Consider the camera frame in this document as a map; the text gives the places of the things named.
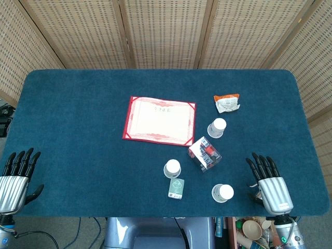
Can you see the brown storage crate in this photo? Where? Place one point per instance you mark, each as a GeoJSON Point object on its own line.
{"type": "Point", "coordinates": [232, 233]}

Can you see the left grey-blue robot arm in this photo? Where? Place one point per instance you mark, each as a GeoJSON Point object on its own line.
{"type": "Point", "coordinates": [5, 233]}

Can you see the blue carpet table mat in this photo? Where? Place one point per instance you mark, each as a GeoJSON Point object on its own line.
{"type": "Point", "coordinates": [77, 142]}

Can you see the green tissue pack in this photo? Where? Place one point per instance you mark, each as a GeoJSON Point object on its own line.
{"type": "Point", "coordinates": [176, 188]}

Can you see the black floor equipment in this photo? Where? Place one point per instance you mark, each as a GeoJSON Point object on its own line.
{"type": "Point", "coordinates": [3, 124]}

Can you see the white cup fern leaf print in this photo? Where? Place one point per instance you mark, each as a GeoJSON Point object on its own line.
{"type": "Point", "coordinates": [172, 168]}

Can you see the blue printed can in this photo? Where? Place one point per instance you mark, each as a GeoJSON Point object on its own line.
{"type": "Point", "coordinates": [220, 227]}

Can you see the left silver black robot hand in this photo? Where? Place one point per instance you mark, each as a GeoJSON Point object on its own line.
{"type": "Point", "coordinates": [11, 192]}

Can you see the grey-blue robot torso base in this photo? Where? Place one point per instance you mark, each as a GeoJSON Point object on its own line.
{"type": "Point", "coordinates": [145, 230]}

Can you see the clear plastic product box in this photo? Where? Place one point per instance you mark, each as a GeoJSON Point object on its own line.
{"type": "Point", "coordinates": [205, 154]}

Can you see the orange white snack packet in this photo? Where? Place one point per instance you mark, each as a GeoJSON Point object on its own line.
{"type": "Point", "coordinates": [227, 103]}

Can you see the beige bowl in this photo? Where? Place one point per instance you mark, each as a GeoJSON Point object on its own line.
{"type": "Point", "coordinates": [251, 229]}

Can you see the woven folding screen panel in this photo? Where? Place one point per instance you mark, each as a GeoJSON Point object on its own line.
{"type": "Point", "coordinates": [20, 52]}
{"type": "Point", "coordinates": [77, 33]}
{"type": "Point", "coordinates": [311, 64]}
{"type": "Point", "coordinates": [166, 33]}
{"type": "Point", "coordinates": [246, 33]}

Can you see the white cup blue flower print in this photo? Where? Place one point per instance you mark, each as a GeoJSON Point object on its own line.
{"type": "Point", "coordinates": [217, 128]}

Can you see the red certificate folder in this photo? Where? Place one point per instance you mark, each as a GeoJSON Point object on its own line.
{"type": "Point", "coordinates": [160, 122]}

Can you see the white cup green flower print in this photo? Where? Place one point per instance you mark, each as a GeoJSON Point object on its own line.
{"type": "Point", "coordinates": [223, 193]}

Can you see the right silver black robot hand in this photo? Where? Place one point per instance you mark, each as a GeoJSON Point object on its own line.
{"type": "Point", "coordinates": [275, 192]}

